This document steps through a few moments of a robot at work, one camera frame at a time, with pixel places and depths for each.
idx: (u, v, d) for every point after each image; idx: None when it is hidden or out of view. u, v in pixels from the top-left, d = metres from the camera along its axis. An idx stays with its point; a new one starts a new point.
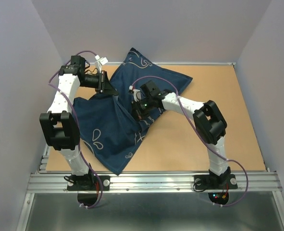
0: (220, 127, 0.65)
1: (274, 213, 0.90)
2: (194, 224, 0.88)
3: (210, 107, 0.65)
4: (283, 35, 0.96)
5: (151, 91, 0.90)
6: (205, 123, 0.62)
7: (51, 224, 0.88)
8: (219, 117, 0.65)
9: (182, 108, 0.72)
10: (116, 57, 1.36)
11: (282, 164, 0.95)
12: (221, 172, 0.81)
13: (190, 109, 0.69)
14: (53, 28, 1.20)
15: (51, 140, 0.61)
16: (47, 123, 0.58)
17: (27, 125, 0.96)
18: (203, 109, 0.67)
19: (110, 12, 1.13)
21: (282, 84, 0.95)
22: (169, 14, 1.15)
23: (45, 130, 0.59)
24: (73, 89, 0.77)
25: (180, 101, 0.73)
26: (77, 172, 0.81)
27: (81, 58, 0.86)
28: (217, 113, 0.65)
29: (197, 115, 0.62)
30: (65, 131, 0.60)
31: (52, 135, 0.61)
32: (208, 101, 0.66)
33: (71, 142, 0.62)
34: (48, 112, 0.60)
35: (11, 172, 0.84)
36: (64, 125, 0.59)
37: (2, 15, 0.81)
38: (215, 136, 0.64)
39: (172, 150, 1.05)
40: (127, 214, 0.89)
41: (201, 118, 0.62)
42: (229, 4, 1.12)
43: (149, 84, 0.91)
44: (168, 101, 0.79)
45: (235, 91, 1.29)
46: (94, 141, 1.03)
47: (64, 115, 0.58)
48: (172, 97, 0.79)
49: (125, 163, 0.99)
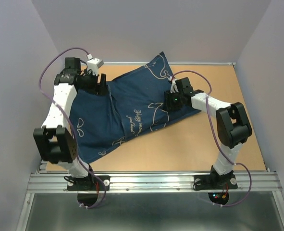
0: (243, 132, 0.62)
1: (274, 213, 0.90)
2: (194, 225, 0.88)
3: (238, 108, 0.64)
4: (283, 35, 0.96)
5: (184, 87, 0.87)
6: (228, 123, 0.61)
7: (51, 223, 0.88)
8: (244, 121, 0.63)
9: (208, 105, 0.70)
10: (116, 57, 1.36)
11: (282, 164, 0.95)
12: (223, 172, 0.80)
13: (216, 107, 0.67)
14: (53, 28, 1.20)
15: (47, 156, 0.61)
16: (42, 138, 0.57)
17: (27, 125, 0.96)
18: (230, 109, 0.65)
19: (109, 12, 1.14)
21: (282, 84, 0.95)
22: (169, 13, 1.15)
23: (39, 146, 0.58)
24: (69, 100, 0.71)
25: (207, 99, 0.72)
26: (77, 175, 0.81)
27: (76, 61, 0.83)
28: (243, 116, 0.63)
29: (220, 112, 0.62)
30: (60, 146, 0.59)
31: (46, 150, 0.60)
32: (236, 102, 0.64)
33: (67, 156, 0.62)
34: (42, 128, 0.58)
35: (12, 172, 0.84)
36: (58, 140, 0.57)
37: (2, 15, 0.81)
38: (235, 141, 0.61)
39: (171, 152, 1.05)
40: (127, 214, 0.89)
41: (223, 115, 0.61)
42: (229, 5, 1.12)
43: (184, 81, 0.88)
44: (197, 99, 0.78)
45: (234, 90, 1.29)
46: (78, 127, 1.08)
47: (60, 130, 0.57)
48: (202, 95, 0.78)
49: (93, 158, 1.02)
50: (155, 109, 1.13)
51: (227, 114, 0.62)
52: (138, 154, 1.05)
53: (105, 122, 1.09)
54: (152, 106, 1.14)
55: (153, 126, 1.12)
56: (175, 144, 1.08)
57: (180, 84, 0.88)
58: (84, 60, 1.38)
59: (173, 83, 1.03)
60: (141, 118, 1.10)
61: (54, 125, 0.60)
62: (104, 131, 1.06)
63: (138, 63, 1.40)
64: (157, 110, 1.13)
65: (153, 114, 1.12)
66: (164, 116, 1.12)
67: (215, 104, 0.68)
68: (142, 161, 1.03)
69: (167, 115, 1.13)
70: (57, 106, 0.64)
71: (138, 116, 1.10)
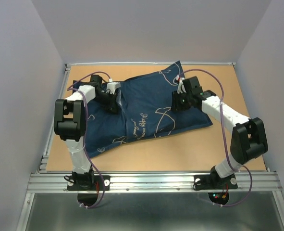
0: (258, 150, 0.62)
1: (274, 213, 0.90)
2: (194, 224, 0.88)
3: (256, 124, 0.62)
4: (283, 35, 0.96)
5: (193, 87, 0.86)
6: (245, 142, 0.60)
7: (51, 223, 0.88)
8: (261, 139, 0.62)
9: (223, 116, 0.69)
10: (116, 57, 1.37)
11: (282, 164, 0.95)
12: (225, 175, 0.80)
13: (231, 119, 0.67)
14: (54, 29, 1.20)
15: (58, 128, 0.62)
16: (60, 107, 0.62)
17: (28, 125, 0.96)
18: (247, 125, 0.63)
19: (109, 12, 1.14)
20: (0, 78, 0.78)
21: (282, 84, 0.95)
22: (169, 13, 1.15)
23: (55, 114, 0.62)
24: (89, 96, 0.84)
25: (222, 108, 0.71)
26: (77, 169, 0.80)
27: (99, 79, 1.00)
28: (261, 134, 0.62)
29: (238, 129, 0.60)
30: (74, 118, 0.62)
31: (60, 121, 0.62)
32: (255, 119, 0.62)
33: (76, 132, 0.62)
34: (63, 99, 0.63)
35: (12, 172, 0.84)
36: (75, 110, 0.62)
37: (1, 15, 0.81)
38: (249, 158, 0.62)
39: (170, 152, 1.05)
40: (127, 214, 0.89)
41: (241, 135, 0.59)
42: (229, 5, 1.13)
43: (192, 81, 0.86)
44: (208, 105, 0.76)
45: (235, 91, 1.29)
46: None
47: (78, 102, 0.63)
48: (215, 101, 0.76)
49: (92, 154, 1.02)
50: (162, 116, 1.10)
51: (245, 134, 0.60)
52: (139, 154, 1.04)
53: (108, 121, 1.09)
54: (160, 112, 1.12)
55: (156, 133, 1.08)
56: (174, 144, 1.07)
57: (188, 85, 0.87)
58: (84, 60, 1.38)
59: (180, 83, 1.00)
60: (145, 123, 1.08)
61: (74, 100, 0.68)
62: (106, 130, 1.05)
63: (138, 63, 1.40)
64: (164, 117, 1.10)
65: (158, 120, 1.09)
66: (170, 124, 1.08)
67: (231, 117, 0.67)
68: (142, 161, 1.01)
69: (174, 123, 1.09)
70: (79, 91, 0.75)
71: (142, 120, 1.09)
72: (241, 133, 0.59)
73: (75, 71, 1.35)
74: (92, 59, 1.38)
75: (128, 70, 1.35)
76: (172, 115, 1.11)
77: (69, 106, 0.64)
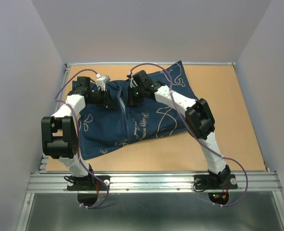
0: (209, 124, 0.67)
1: (274, 213, 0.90)
2: (194, 225, 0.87)
3: (202, 105, 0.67)
4: (283, 35, 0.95)
5: (143, 81, 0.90)
6: (196, 120, 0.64)
7: (51, 224, 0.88)
8: (209, 115, 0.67)
9: (175, 103, 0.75)
10: (116, 57, 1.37)
11: (282, 164, 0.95)
12: (219, 170, 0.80)
13: (182, 105, 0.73)
14: (54, 29, 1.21)
15: (47, 147, 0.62)
16: (48, 125, 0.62)
17: (28, 125, 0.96)
18: (195, 107, 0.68)
19: (109, 12, 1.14)
20: (0, 78, 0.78)
21: (282, 84, 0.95)
22: (169, 13, 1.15)
23: (44, 134, 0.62)
24: (78, 105, 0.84)
25: (173, 96, 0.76)
26: (77, 174, 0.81)
27: (87, 80, 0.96)
28: (207, 110, 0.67)
29: (189, 111, 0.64)
30: (64, 136, 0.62)
31: (49, 141, 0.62)
32: (200, 99, 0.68)
33: (67, 150, 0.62)
34: (50, 117, 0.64)
35: (12, 172, 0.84)
36: (64, 128, 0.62)
37: (2, 15, 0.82)
38: (204, 133, 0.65)
39: (170, 152, 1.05)
40: (127, 214, 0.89)
41: (192, 115, 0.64)
42: (229, 5, 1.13)
43: (141, 75, 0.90)
44: (161, 95, 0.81)
45: (235, 91, 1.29)
46: (85, 121, 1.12)
47: (67, 119, 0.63)
48: (165, 91, 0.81)
49: (95, 155, 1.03)
50: (163, 116, 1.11)
51: (194, 113, 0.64)
52: (138, 154, 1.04)
53: (110, 121, 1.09)
54: (161, 111, 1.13)
55: (158, 133, 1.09)
56: (174, 144, 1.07)
57: (138, 79, 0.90)
58: (84, 60, 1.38)
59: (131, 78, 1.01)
60: (146, 123, 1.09)
61: (62, 115, 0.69)
62: (108, 131, 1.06)
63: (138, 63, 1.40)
64: (165, 116, 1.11)
65: (159, 120, 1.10)
66: (171, 124, 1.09)
67: (181, 102, 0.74)
68: (141, 161, 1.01)
69: (175, 122, 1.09)
70: (67, 105, 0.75)
71: (143, 121, 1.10)
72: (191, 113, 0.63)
73: (75, 72, 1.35)
74: (92, 59, 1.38)
75: (128, 70, 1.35)
76: (172, 114, 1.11)
77: (58, 123, 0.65)
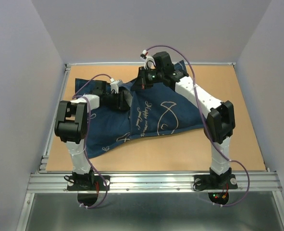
0: (228, 128, 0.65)
1: (275, 213, 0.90)
2: (194, 225, 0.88)
3: (227, 107, 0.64)
4: (283, 35, 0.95)
5: (165, 65, 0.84)
6: (218, 123, 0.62)
7: (51, 224, 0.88)
8: (231, 119, 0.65)
9: (198, 100, 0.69)
10: (116, 57, 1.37)
11: (282, 164, 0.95)
12: (222, 171, 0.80)
13: (206, 104, 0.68)
14: (54, 29, 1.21)
15: (58, 128, 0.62)
16: (64, 107, 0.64)
17: (28, 125, 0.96)
18: (219, 108, 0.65)
19: (109, 12, 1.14)
20: (0, 78, 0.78)
21: (282, 84, 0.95)
22: (169, 13, 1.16)
23: (58, 114, 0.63)
24: (93, 103, 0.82)
25: (196, 92, 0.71)
26: (77, 170, 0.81)
27: (103, 83, 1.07)
28: (231, 114, 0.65)
29: (212, 113, 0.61)
30: (75, 119, 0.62)
31: (61, 122, 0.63)
32: (226, 101, 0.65)
33: (76, 135, 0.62)
34: (67, 101, 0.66)
35: (12, 172, 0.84)
36: (77, 111, 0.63)
37: (2, 16, 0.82)
38: (221, 136, 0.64)
39: (170, 152, 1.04)
40: (127, 214, 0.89)
41: (215, 118, 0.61)
42: (229, 5, 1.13)
43: (164, 57, 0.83)
44: (182, 87, 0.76)
45: (235, 90, 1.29)
46: None
47: (81, 104, 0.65)
48: (188, 83, 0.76)
49: (98, 152, 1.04)
50: (166, 112, 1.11)
51: (218, 116, 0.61)
52: (138, 154, 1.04)
53: (114, 116, 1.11)
54: (164, 106, 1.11)
55: (159, 130, 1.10)
56: (174, 144, 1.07)
57: (160, 62, 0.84)
58: (84, 60, 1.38)
59: (148, 57, 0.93)
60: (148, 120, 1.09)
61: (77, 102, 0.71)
62: (111, 129, 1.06)
63: (138, 63, 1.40)
64: (167, 113, 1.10)
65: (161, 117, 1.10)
66: (172, 121, 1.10)
67: (205, 100, 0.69)
68: (142, 161, 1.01)
69: (176, 120, 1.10)
70: (83, 97, 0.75)
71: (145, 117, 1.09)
72: (215, 117, 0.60)
73: (75, 71, 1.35)
74: (91, 59, 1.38)
75: (128, 70, 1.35)
76: (174, 112, 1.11)
77: (73, 108, 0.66)
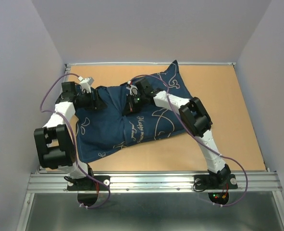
0: (204, 121, 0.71)
1: (274, 213, 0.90)
2: (194, 225, 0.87)
3: (195, 103, 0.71)
4: (283, 35, 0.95)
5: (144, 88, 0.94)
6: (191, 117, 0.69)
7: (51, 224, 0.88)
8: (203, 112, 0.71)
9: (171, 104, 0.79)
10: (116, 57, 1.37)
11: (282, 164, 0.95)
12: (218, 168, 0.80)
13: (177, 104, 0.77)
14: (54, 29, 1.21)
15: (45, 160, 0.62)
16: (43, 136, 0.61)
17: (27, 125, 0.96)
18: (189, 105, 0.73)
19: (109, 12, 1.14)
20: (0, 78, 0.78)
21: (282, 84, 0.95)
22: (169, 13, 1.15)
23: (39, 147, 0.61)
24: (68, 113, 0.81)
25: (169, 98, 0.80)
26: (76, 176, 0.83)
27: (72, 85, 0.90)
28: (202, 109, 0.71)
29: (182, 110, 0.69)
30: (60, 146, 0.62)
31: (45, 153, 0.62)
32: (193, 98, 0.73)
33: (67, 160, 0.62)
34: (43, 128, 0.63)
35: (12, 172, 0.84)
36: (58, 137, 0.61)
37: (1, 15, 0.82)
38: (200, 130, 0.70)
39: (170, 151, 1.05)
40: (127, 214, 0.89)
41: (185, 112, 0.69)
42: (229, 5, 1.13)
43: (143, 82, 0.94)
44: (159, 99, 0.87)
45: (235, 91, 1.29)
46: (82, 125, 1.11)
47: (59, 127, 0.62)
48: (163, 95, 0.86)
49: (93, 158, 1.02)
50: (158, 118, 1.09)
51: (187, 110, 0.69)
52: (138, 154, 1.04)
53: (109, 122, 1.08)
54: (156, 113, 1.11)
55: (156, 135, 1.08)
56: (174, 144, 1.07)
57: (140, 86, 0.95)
58: (84, 59, 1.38)
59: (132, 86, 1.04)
60: (143, 127, 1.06)
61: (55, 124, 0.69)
62: (105, 134, 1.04)
63: (138, 63, 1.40)
64: (161, 119, 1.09)
65: (156, 123, 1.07)
66: (168, 126, 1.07)
67: (177, 101, 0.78)
68: (141, 161, 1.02)
69: (172, 125, 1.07)
70: (57, 113, 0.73)
71: (140, 124, 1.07)
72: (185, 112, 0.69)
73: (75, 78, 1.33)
74: (91, 59, 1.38)
75: (128, 70, 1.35)
76: (169, 116, 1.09)
77: (51, 133, 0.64)
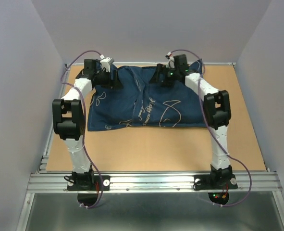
0: (224, 116, 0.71)
1: (274, 213, 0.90)
2: (194, 225, 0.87)
3: (223, 96, 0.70)
4: (283, 35, 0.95)
5: (180, 64, 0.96)
6: (211, 108, 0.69)
7: (51, 224, 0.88)
8: (226, 108, 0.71)
9: (199, 88, 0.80)
10: (116, 57, 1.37)
11: (282, 164, 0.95)
12: (220, 166, 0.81)
13: (204, 91, 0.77)
14: (54, 30, 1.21)
15: (58, 128, 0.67)
16: (58, 107, 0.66)
17: (28, 125, 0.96)
18: (216, 96, 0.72)
19: (109, 12, 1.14)
20: (0, 78, 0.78)
21: (282, 84, 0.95)
22: (169, 13, 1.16)
23: (55, 115, 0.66)
24: (85, 89, 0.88)
25: (200, 83, 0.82)
26: (77, 168, 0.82)
27: (93, 62, 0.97)
28: (227, 103, 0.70)
29: (207, 98, 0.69)
30: (73, 118, 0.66)
31: (59, 122, 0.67)
32: (223, 91, 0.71)
33: (76, 131, 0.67)
34: (60, 100, 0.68)
35: (12, 172, 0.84)
36: (73, 110, 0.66)
37: (2, 15, 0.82)
38: (216, 122, 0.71)
39: (170, 151, 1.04)
40: (127, 214, 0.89)
41: (209, 101, 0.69)
42: (229, 5, 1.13)
43: (181, 57, 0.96)
44: (191, 79, 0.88)
45: (235, 91, 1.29)
46: (98, 97, 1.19)
47: (75, 102, 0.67)
48: (195, 77, 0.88)
49: (100, 128, 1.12)
50: (167, 108, 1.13)
51: (211, 100, 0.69)
52: (138, 154, 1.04)
53: (121, 98, 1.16)
54: (167, 103, 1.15)
55: (161, 122, 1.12)
56: (175, 143, 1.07)
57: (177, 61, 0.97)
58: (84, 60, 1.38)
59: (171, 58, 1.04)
60: (151, 109, 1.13)
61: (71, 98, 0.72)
62: (116, 110, 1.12)
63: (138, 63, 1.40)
64: (169, 108, 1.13)
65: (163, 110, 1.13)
66: (175, 116, 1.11)
67: (205, 88, 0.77)
68: (142, 160, 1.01)
69: (179, 116, 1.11)
70: (75, 88, 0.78)
71: (149, 107, 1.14)
72: (208, 101, 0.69)
73: None
74: None
75: None
76: (178, 108, 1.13)
77: (67, 106, 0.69)
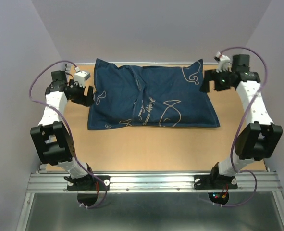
0: (261, 153, 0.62)
1: (274, 213, 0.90)
2: (194, 225, 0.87)
3: (274, 132, 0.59)
4: (283, 35, 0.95)
5: (240, 65, 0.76)
6: (252, 141, 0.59)
7: (51, 224, 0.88)
8: (269, 146, 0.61)
9: (249, 108, 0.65)
10: (116, 57, 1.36)
11: (283, 164, 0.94)
12: (224, 173, 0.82)
13: (254, 115, 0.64)
14: (54, 29, 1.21)
15: (44, 156, 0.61)
16: (40, 134, 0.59)
17: (27, 126, 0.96)
18: (265, 128, 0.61)
19: (109, 12, 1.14)
20: None
21: (282, 84, 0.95)
22: (169, 13, 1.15)
23: (37, 144, 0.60)
24: (62, 105, 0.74)
25: (253, 100, 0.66)
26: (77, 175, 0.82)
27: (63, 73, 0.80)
28: (272, 142, 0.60)
29: (252, 127, 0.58)
30: (59, 143, 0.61)
31: (45, 149, 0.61)
32: (277, 126, 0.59)
33: (66, 155, 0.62)
34: (39, 125, 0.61)
35: (11, 172, 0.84)
36: (56, 135, 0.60)
37: (1, 15, 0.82)
38: (246, 155, 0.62)
39: (170, 151, 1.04)
40: (127, 214, 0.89)
41: (253, 133, 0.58)
42: (229, 5, 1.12)
43: (242, 57, 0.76)
44: (242, 88, 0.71)
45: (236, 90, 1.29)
46: (99, 96, 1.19)
47: (56, 125, 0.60)
48: (252, 89, 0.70)
49: (100, 127, 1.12)
50: (167, 108, 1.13)
51: (257, 134, 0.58)
52: (138, 154, 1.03)
53: (121, 97, 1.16)
54: (167, 103, 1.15)
55: (161, 121, 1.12)
56: (175, 143, 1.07)
57: (236, 61, 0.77)
58: (84, 60, 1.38)
59: (222, 59, 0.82)
60: (151, 109, 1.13)
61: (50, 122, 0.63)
62: (116, 110, 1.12)
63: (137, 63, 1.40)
64: (169, 108, 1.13)
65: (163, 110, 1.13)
66: (175, 116, 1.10)
67: (256, 112, 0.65)
68: (142, 160, 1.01)
69: (179, 116, 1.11)
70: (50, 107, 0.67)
71: (149, 107, 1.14)
72: (252, 132, 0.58)
73: None
74: (91, 59, 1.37)
75: None
76: (178, 108, 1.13)
77: (48, 130, 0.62)
